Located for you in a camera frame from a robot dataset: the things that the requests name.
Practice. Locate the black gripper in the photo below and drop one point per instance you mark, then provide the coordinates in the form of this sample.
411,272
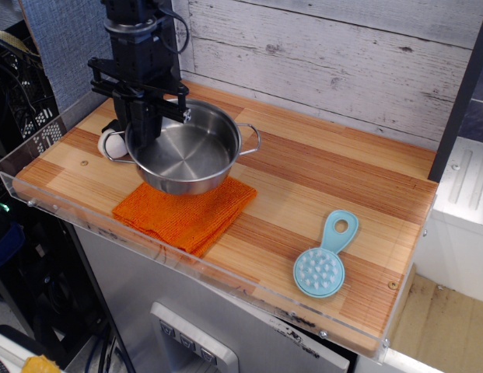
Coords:
139,76

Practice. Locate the stainless steel pan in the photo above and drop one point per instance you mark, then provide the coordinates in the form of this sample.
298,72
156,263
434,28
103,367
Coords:
190,158

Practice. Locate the orange cloth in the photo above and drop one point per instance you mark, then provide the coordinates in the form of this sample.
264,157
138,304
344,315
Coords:
189,223

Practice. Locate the white plush rice ball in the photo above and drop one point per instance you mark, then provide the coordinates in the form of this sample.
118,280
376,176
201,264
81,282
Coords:
111,142

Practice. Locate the black plastic crate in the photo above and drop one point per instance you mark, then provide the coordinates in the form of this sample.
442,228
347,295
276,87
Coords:
27,103

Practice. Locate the clear acrylic table guard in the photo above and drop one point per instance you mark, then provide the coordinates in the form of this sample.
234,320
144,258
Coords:
241,292

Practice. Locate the silver appliance control panel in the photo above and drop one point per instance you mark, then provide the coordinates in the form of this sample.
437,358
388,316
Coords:
203,353

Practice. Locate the light blue scrub brush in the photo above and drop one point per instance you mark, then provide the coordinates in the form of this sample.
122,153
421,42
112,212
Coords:
319,272

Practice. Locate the dark grey vertical post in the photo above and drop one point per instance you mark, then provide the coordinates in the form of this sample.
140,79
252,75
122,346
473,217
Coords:
176,59

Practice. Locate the dark right frame post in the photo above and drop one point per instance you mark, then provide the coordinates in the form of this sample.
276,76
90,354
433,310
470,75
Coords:
461,103

